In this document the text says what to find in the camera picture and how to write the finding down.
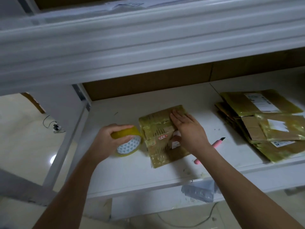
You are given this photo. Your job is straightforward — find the person's right hand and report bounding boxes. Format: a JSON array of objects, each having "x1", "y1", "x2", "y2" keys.
[{"x1": 167, "y1": 108, "x2": 211, "y2": 156}]

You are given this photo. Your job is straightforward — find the person's left hand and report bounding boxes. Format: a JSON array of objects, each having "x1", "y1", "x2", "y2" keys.
[{"x1": 86, "y1": 123, "x2": 137, "y2": 166}]

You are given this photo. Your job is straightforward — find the yellow tape roll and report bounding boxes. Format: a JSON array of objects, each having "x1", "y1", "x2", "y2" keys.
[{"x1": 110, "y1": 125, "x2": 143, "y2": 157}]

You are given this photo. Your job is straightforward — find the pink utility knife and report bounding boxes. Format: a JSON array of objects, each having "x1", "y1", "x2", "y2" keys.
[{"x1": 193, "y1": 137, "x2": 227, "y2": 165}]

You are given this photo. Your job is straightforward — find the stack of cardboard boxes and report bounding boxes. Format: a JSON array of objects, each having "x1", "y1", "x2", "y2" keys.
[{"x1": 215, "y1": 88, "x2": 305, "y2": 164}]

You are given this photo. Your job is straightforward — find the white metal shelf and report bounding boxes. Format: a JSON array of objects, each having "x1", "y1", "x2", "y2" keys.
[{"x1": 0, "y1": 0, "x2": 305, "y2": 222}]

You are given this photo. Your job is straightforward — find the person's right forearm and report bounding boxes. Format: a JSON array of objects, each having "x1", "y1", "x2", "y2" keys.
[{"x1": 197, "y1": 144, "x2": 304, "y2": 229}]

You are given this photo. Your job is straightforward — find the person's left forearm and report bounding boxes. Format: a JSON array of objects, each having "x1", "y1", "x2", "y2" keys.
[{"x1": 32, "y1": 155, "x2": 99, "y2": 229}]

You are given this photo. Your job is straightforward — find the white power strip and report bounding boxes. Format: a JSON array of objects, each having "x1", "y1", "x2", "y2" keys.
[{"x1": 52, "y1": 122, "x2": 66, "y2": 134}]

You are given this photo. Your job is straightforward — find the wooden chair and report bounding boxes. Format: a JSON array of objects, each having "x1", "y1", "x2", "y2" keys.
[{"x1": 21, "y1": 91, "x2": 46, "y2": 115}]

